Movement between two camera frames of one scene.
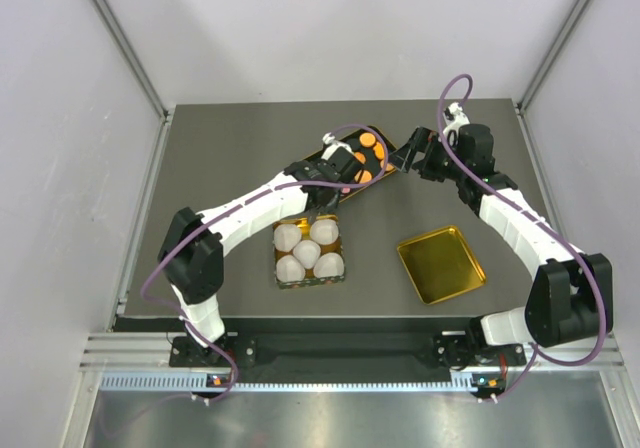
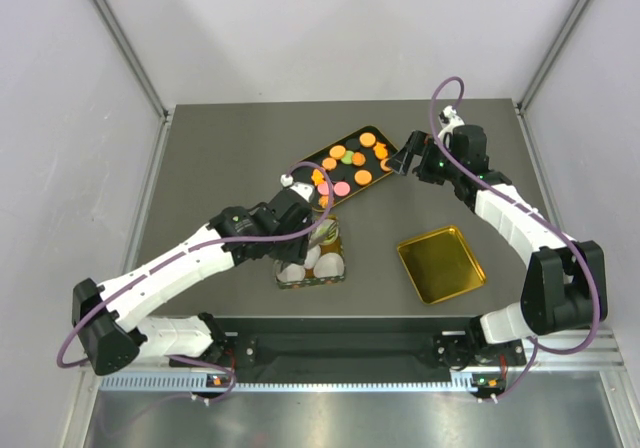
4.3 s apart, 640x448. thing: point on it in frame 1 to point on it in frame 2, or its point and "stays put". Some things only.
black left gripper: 331,210 to 297,252
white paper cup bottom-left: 289,269 stays put
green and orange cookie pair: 360,156 stays put
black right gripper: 421,141 stays put
